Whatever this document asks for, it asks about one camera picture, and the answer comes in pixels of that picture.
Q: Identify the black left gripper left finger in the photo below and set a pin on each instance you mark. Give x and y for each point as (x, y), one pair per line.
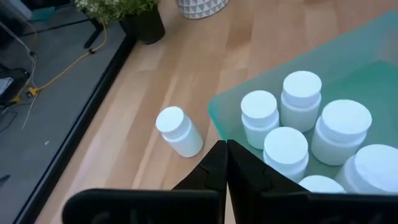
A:
(149, 207)

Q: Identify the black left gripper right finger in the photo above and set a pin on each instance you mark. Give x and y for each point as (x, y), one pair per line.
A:
(311, 210)

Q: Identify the small white pill bottle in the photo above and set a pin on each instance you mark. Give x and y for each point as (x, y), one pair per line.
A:
(259, 119)
(178, 132)
(286, 152)
(301, 101)
(321, 184)

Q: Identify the large white pill bottle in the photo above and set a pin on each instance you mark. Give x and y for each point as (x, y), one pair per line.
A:
(373, 169)
(340, 133)

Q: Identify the translucent teal plastic basket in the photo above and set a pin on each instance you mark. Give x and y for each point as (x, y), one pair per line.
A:
(357, 62)

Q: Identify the black desk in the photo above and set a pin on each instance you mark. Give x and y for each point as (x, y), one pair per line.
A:
(93, 34)

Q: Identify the black rolling cart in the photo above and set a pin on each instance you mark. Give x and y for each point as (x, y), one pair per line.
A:
(17, 74)

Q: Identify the white tray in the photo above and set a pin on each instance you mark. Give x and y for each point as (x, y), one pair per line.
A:
(4, 85)

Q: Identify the white-flowered plant in black pot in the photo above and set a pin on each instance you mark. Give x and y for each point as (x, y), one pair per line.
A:
(124, 9)

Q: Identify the succulent in white geometric pot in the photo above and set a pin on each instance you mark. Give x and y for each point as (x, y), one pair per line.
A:
(202, 7)

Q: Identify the teal floor mat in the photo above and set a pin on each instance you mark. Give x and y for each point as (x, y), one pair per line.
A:
(42, 14)

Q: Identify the black aluminium table frame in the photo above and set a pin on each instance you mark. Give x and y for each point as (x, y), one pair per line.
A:
(81, 124)

